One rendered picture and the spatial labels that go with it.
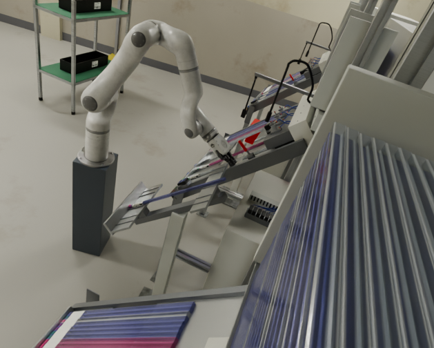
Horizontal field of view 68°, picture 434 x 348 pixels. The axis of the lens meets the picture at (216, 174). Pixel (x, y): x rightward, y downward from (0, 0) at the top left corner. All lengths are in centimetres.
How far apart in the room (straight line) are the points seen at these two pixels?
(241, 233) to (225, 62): 387
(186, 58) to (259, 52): 381
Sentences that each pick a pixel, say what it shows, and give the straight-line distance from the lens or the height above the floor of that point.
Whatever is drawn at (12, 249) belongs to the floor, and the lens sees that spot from 236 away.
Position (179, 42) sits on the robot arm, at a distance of 144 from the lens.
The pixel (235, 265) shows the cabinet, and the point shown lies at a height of 40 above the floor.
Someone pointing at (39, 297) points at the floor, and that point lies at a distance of 213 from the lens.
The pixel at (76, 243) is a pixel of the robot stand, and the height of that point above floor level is 7.
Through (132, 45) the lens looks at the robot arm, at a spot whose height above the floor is 137.
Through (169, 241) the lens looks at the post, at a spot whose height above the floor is 64.
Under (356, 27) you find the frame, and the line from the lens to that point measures 124.
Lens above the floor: 177
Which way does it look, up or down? 34 degrees down
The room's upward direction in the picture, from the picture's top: 18 degrees clockwise
